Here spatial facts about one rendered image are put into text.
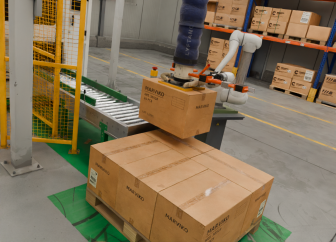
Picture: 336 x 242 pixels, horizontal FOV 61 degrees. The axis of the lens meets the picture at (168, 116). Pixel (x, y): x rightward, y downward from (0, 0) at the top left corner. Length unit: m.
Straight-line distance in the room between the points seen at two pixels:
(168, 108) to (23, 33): 1.40
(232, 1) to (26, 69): 8.82
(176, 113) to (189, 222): 1.02
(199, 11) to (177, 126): 0.98
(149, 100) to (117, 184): 0.88
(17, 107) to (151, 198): 1.56
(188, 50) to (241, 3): 8.18
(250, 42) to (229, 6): 7.80
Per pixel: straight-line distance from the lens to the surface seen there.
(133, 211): 2.24
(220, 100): 3.24
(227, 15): 10.88
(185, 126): 2.48
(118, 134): 2.91
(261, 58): 11.52
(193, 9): 2.54
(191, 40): 2.56
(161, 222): 2.05
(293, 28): 9.81
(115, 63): 6.10
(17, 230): 2.53
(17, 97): 2.93
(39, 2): 2.81
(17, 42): 2.82
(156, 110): 2.69
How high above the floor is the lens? 1.64
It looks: 19 degrees down
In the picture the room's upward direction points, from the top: 10 degrees clockwise
